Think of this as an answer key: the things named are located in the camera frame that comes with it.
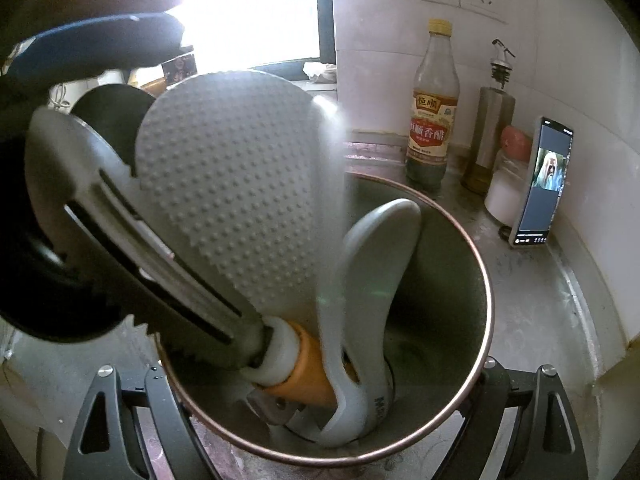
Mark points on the jar with brown contents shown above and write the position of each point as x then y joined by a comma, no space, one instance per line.
150,85

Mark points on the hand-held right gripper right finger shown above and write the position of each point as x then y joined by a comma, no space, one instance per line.
477,430

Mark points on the steel oil dispenser bottle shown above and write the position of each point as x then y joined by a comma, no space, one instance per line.
492,130

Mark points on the white jar with red lid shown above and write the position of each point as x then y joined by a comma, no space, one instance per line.
505,185

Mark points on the smartphone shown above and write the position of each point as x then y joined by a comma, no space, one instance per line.
542,185

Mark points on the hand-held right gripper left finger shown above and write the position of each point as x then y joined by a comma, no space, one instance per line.
170,430

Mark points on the crumpled white tissue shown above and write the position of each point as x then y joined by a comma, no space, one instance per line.
320,71

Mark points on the grey dotted rice paddle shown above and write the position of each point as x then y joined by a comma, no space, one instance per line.
235,200

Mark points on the red metal utensil holder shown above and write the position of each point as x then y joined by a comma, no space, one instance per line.
440,270

